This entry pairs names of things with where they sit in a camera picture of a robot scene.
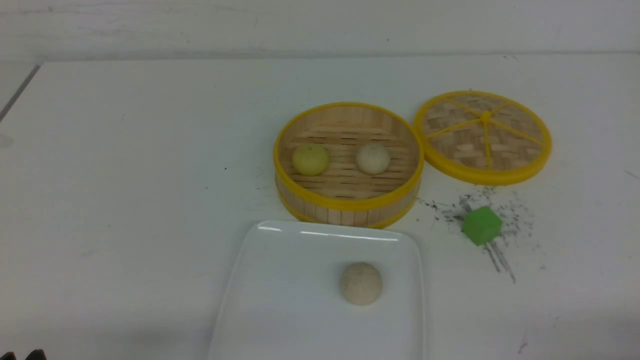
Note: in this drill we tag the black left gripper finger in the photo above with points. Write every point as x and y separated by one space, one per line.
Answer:
38 354

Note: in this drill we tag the yellow steamed bun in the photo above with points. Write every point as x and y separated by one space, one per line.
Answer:
310 159

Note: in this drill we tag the white steamed bun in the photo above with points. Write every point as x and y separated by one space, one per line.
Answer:
373 159

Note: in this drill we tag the white rectangular plate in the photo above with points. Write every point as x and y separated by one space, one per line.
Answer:
283 299

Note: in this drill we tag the beige steamed bun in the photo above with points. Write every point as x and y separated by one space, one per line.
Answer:
361 284

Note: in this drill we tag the yellow rimmed bamboo steamer basket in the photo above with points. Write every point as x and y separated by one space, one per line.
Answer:
342 194

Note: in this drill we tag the green cube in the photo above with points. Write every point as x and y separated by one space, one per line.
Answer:
482 225

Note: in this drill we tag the yellow rimmed bamboo steamer lid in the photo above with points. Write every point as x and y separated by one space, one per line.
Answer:
482 138

